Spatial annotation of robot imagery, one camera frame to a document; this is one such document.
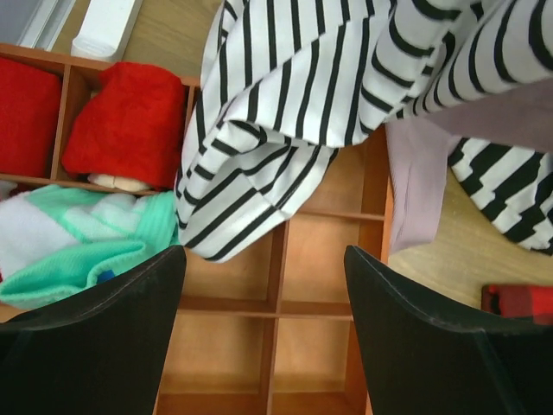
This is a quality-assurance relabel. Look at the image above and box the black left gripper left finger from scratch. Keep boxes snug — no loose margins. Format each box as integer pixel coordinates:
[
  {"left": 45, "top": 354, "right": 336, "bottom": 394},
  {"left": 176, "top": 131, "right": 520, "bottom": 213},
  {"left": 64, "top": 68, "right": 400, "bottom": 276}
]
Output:
[{"left": 1, "top": 247, "right": 187, "bottom": 414}]

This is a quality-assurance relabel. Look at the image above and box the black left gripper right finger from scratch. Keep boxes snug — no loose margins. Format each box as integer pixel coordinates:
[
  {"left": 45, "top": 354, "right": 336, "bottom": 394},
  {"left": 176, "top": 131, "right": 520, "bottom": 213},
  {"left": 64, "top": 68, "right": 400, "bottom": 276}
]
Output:
[{"left": 344, "top": 246, "right": 552, "bottom": 414}]

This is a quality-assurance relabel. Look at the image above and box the thin striped tank top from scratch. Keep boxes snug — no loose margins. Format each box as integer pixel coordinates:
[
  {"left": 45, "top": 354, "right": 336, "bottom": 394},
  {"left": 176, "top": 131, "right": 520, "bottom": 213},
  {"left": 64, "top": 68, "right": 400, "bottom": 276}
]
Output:
[{"left": 175, "top": 1, "right": 552, "bottom": 261}]

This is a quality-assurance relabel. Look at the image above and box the bold black white striped top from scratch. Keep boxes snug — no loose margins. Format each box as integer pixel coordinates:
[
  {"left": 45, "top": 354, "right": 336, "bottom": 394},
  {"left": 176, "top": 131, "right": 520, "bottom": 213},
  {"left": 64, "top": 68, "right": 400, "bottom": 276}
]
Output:
[{"left": 448, "top": 137, "right": 552, "bottom": 256}]

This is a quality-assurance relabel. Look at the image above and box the mauve tank top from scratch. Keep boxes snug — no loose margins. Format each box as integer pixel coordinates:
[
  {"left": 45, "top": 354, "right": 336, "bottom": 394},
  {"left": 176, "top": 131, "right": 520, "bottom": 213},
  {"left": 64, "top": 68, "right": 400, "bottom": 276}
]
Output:
[{"left": 385, "top": 80, "right": 552, "bottom": 252}]

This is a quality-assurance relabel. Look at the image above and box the red black plaid shirt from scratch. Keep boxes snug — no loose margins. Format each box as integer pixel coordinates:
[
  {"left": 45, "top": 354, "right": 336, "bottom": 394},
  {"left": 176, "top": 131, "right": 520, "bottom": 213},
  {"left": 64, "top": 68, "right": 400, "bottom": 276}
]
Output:
[{"left": 480, "top": 284, "right": 553, "bottom": 326}]

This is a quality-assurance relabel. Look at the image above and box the teal cloth bundle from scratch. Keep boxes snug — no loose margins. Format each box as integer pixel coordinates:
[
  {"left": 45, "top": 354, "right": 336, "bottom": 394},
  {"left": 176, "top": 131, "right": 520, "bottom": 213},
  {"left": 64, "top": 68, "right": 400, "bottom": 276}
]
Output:
[{"left": 1, "top": 185, "right": 176, "bottom": 310}]

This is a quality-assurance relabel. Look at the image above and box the orange compartment organizer box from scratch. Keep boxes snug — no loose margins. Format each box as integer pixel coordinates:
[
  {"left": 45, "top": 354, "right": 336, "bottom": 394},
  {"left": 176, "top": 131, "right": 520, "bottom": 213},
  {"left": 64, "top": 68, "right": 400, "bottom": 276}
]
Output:
[{"left": 1, "top": 43, "right": 393, "bottom": 414}]

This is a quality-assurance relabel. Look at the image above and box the red sock roll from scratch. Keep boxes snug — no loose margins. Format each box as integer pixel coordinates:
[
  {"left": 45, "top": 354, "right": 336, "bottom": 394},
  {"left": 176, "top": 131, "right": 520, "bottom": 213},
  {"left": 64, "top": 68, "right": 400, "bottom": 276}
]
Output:
[{"left": 61, "top": 62, "right": 186, "bottom": 189}]

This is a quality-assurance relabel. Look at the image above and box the red cloth in organizer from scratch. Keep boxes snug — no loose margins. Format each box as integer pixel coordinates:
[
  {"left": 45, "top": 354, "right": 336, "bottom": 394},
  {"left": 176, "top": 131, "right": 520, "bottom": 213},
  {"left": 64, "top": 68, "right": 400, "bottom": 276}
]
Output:
[{"left": 1, "top": 58, "right": 61, "bottom": 177}]

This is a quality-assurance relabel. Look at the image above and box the silver clothes rack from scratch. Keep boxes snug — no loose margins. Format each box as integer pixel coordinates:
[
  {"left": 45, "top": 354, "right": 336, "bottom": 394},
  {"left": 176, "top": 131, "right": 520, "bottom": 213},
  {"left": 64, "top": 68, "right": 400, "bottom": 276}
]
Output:
[{"left": 1, "top": 1, "right": 143, "bottom": 62}]

